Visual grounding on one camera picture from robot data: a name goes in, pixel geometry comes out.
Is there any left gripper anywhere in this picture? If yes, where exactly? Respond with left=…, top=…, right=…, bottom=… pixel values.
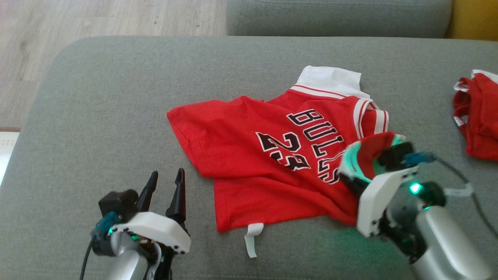
left=111, top=168, right=192, bottom=256

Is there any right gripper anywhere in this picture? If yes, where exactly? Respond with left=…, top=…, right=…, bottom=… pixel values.
left=338, top=144, right=420, bottom=238

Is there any red Bulls basketball jersey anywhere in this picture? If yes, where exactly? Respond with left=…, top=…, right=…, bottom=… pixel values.
left=167, top=65, right=406, bottom=259

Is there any red shorts white trim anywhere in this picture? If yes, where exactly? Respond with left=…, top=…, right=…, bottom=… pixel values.
left=452, top=69, right=498, bottom=162

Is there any large grey sofa seat cushion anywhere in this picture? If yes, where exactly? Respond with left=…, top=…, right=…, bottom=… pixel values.
left=0, top=36, right=498, bottom=280

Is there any white floor mat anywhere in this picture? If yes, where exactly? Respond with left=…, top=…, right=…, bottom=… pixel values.
left=0, top=126, right=21, bottom=188

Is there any wide yellow sofa backrest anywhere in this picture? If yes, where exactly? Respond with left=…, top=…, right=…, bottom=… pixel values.
left=445, top=0, right=498, bottom=42

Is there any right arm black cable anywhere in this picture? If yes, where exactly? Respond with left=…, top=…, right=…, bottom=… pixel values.
left=404, top=151, right=498, bottom=241

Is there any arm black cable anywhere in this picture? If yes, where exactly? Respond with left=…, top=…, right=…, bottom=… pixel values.
left=404, top=151, right=498, bottom=241
left=80, top=212, right=119, bottom=280

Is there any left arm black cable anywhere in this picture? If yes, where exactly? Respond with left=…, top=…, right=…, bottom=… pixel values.
left=80, top=212, right=119, bottom=280

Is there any white cable tag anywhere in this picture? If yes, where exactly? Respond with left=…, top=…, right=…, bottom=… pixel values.
left=443, top=182, right=474, bottom=197

